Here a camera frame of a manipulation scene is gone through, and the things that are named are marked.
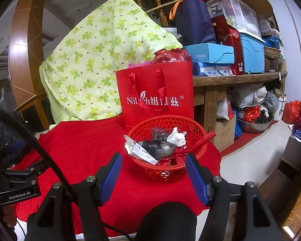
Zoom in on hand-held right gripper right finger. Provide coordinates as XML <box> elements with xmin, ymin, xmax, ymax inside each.
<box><xmin>186</xmin><ymin>154</ymin><xmax>283</xmax><ymax>241</ymax></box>

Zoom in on white plastic bags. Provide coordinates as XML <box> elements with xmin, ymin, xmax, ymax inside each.
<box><xmin>231</xmin><ymin>85</ymin><xmax>268</xmax><ymax>108</ymax></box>

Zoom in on clear plastic storage box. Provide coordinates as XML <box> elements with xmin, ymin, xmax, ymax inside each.
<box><xmin>206</xmin><ymin>0</ymin><xmax>262</xmax><ymax>38</ymax></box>

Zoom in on white medicine box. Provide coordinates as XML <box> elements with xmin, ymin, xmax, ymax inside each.
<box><xmin>123</xmin><ymin>135</ymin><xmax>159</xmax><ymax>166</ymax></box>

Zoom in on crumpled red plastic bag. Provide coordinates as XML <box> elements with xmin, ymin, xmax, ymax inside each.
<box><xmin>152</xmin><ymin>48</ymin><xmax>193</xmax><ymax>64</ymax></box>

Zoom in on white red plastic bag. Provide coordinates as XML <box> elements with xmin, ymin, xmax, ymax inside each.
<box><xmin>217</xmin><ymin>96</ymin><xmax>235</xmax><ymax>121</ymax></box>

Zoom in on wooden stair railing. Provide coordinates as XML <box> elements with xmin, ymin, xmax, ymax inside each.
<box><xmin>125</xmin><ymin>0</ymin><xmax>203</xmax><ymax>27</ymax></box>

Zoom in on blue plastic storage bin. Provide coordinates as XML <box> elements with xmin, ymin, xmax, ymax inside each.
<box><xmin>237</xmin><ymin>29</ymin><xmax>266</xmax><ymax>74</ymax></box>

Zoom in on red paper gift bag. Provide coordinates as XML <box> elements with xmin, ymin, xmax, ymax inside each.
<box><xmin>115</xmin><ymin>61</ymin><xmax>195</xmax><ymax>132</ymax></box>

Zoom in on pink bag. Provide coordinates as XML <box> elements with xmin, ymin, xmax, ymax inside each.
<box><xmin>129</xmin><ymin>60</ymin><xmax>155</xmax><ymax>68</ymax></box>

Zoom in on navy bag orange handles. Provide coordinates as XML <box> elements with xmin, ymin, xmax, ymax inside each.
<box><xmin>170</xmin><ymin>0</ymin><xmax>217</xmax><ymax>47</ymax></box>

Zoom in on woven basket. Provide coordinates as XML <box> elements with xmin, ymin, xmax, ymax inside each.
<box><xmin>264</xmin><ymin>46</ymin><xmax>281</xmax><ymax>59</ymax></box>

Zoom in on wooden table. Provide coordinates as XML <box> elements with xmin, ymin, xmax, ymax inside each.
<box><xmin>193</xmin><ymin>71</ymin><xmax>288</xmax><ymax>147</ymax></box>

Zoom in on red black plastic bag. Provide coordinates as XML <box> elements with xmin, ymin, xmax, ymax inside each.
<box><xmin>244</xmin><ymin>105</ymin><xmax>269</xmax><ymax>124</ymax></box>

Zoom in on light blue cardboard box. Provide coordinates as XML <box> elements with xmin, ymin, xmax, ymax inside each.
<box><xmin>184</xmin><ymin>43</ymin><xmax>235</xmax><ymax>64</ymax></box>

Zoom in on dark wooden furniture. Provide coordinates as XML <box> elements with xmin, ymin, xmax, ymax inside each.
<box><xmin>277</xmin><ymin>136</ymin><xmax>301</xmax><ymax>172</ymax></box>

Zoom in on black knit garment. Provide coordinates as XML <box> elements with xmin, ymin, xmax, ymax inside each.
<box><xmin>0</xmin><ymin>110</ymin><xmax>36</xmax><ymax>166</ymax></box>

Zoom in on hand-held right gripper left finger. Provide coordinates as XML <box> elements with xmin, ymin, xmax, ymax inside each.
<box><xmin>26</xmin><ymin>152</ymin><xmax>123</xmax><ymax>241</ymax></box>

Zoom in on green floral quilt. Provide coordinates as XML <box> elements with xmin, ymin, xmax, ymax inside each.
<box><xmin>39</xmin><ymin>0</ymin><xmax>183</xmax><ymax>124</ymax></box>

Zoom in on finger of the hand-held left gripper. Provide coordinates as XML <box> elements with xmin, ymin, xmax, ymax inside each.
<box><xmin>0</xmin><ymin>141</ymin><xmax>28</xmax><ymax>168</ymax></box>
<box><xmin>4</xmin><ymin>158</ymin><xmax>49</xmax><ymax>179</ymax></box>

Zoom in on white silver wrapper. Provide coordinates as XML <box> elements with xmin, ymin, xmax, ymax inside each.
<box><xmin>167</xmin><ymin>127</ymin><xmax>187</xmax><ymax>147</ymax></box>

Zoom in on red mesh basket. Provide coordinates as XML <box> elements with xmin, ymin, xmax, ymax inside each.
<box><xmin>127</xmin><ymin>115</ymin><xmax>207</xmax><ymax>184</ymax></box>

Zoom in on white bucket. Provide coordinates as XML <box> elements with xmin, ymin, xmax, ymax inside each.
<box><xmin>275</xmin><ymin>94</ymin><xmax>287</xmax><ymax>121</ymax></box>

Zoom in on blue white packet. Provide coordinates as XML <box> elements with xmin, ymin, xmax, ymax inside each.
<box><xmin>193</xmin><ymin>61</ymin><xmax>237</xmax><ymax>77</ymax></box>

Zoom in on steel basin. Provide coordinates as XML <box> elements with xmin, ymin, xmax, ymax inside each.
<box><xmin>237</xmin><ymin>113</ymin><xmax>275</xmax><ymax>134</ymax></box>

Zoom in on round wooden tabletop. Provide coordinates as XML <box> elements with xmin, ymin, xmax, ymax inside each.
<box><xmin>183</xmin><ymin>0</ymin><xmax>273</xmax><ymax>19</ymax></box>

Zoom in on red floor mat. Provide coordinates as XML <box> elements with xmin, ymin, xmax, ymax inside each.
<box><xmin>219</xmin><ymin>120</ymin><xmax>279</xmax><ymax>157</ymax></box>

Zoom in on wooden pillar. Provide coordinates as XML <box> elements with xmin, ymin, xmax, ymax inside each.
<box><xmin>9</xmin><ymin>0</ymin><xmax>51</xmax><ymax>111</ymax></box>

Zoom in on long red plastic bag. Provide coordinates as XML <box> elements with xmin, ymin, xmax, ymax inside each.
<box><xmin>157</xmin><ymin>131</ymin><xmax>217</xmax><ymax>167</ymax></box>

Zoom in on red blanket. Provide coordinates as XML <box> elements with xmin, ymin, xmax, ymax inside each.
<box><xmin>12</xmin><ymin>117</ymin><xmax>222</xmax><ymax>238</ymax></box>

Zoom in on tall red gift box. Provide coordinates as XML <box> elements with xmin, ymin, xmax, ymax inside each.
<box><xmin>212</xmin><ymin>15</ymin><xmax>245</xmax><ymax>76</ymax></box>

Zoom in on blue plastic bag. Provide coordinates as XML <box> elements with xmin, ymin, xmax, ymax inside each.
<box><xmin>234</xmin><ymin>120</ymin><xmax>242</xmax><ymax>140</ymax></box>
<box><xmin>262</xmin><ymin>36</ymin><xmax>281</xmax><ymax>49</ymax></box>

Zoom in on orange red plastic bag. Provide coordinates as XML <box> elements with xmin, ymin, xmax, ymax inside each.
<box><xmin>282</xmin><ymin>100</ymin><xmax>301</xmax><ymax>124</ymax></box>

